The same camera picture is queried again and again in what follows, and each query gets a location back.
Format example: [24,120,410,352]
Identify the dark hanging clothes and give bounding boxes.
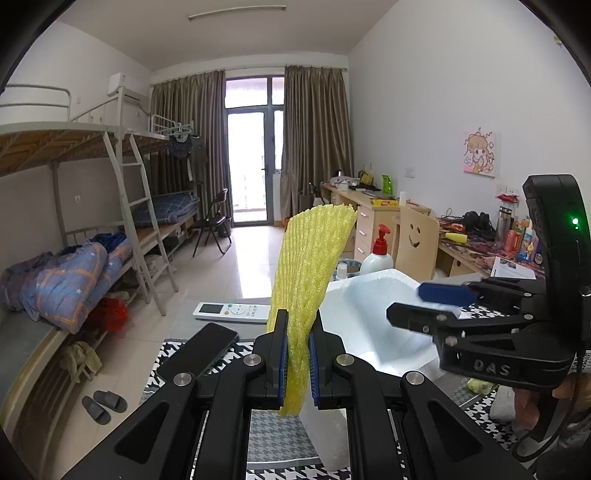
[168,133,206,186]

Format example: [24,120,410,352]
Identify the tall clear bottle red lid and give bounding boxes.
[497,194,520,241]

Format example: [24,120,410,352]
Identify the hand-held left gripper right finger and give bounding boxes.
[308,318,533,480]

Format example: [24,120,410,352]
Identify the white foam box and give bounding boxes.
[298,269,468,472]

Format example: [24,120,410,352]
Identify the stack of white papers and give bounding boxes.
[490,256,539,280]

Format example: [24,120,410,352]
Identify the person's right hand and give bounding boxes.
[509,370,589,429]

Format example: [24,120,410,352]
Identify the grey slipper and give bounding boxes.
[82,395,112,425]
[93,390,129,413]

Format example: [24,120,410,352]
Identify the white air conditioner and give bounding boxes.
[106,72,151,100]

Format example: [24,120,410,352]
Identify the black cable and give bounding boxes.
[512,351,591,459]

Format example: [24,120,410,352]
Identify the brown curtain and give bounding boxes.
[150,69,227,228]
[280,64,356,221]

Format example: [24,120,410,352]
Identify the white red pump lotion bottle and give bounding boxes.
[359,224,396,276]

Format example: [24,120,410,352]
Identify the black smartphone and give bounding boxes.
[154,322,240,380]

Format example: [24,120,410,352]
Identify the glass balcony door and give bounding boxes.
[224,71,286,228]

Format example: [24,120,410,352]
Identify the white remote control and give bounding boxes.
[193,301,271,325]

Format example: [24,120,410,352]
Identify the wooden chair smiley face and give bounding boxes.
[393,206,441,282]

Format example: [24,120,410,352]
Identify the red plastic bag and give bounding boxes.
[89,297,129,332]

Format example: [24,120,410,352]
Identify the black headphones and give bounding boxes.
[461,210,498,234]

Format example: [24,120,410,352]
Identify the black white houndstooth tablecloth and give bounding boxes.
[140,338,543,480]

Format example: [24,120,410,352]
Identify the pink cartoon wall poster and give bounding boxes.
[464,130,501,178]

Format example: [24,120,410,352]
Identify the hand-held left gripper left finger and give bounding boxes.
[60,308,290,480]

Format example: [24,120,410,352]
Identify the black folding chair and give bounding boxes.
[189,188,233,258]

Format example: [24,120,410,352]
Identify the white metal bunk bed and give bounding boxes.
[117,87,207,278]
[0,84,182,446]

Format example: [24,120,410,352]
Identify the wooden desk with drawers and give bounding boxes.
[320,182,433,265]

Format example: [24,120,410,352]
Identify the ceiling tube light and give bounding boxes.
[187,5,287,22]

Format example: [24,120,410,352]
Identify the yellow foam net sleeve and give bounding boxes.
[268,204,359,418]

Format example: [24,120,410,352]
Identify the beige crumpled cloth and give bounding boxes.
[59,341,103,384]

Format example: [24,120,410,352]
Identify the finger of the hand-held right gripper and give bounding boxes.
[417,276,548,315]
[386,301,536,346]

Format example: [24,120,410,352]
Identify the blue plaid folded bedding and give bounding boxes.
[133,192,201,227]

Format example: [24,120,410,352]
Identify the cluster of toiletry bottles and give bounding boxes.
[505,214,548,267]

